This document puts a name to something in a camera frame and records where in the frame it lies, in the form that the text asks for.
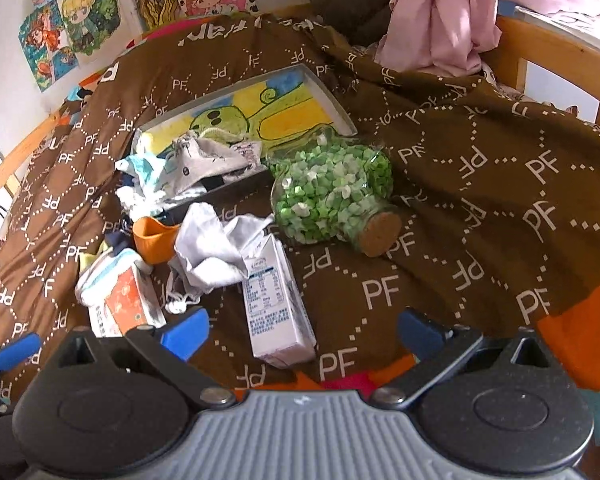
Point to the orange and blue cartoon poster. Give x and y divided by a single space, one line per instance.
45 50

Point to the brown printed blanket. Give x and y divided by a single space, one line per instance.
480 210

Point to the white waffle towel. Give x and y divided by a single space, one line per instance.
135 200

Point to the blue white packet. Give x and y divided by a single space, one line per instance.
140 170

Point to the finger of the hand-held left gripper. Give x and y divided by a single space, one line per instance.
17 351

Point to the yellow seaweed poster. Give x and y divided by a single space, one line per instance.
152 5

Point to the green chibi figure poster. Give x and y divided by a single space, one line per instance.
87 15

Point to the glass jar of green stars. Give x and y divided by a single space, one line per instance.
330 190

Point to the pink cloth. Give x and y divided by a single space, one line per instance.
440 20

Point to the grey tray with frog drawing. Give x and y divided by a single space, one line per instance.
280 105

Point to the wooden bed rail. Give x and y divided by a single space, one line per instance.
545 45
10 160

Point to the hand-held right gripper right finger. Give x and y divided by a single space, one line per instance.
420 332

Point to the light grey cloth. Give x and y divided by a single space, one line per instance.
205 245

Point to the orange sock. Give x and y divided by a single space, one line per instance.
152 245

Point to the white and orange medicine box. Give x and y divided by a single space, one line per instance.
125 300

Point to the white milk carton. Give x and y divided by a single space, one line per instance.
275 310

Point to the navy dotted sock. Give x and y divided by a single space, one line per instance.
120 240

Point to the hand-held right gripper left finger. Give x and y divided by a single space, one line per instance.
185 332

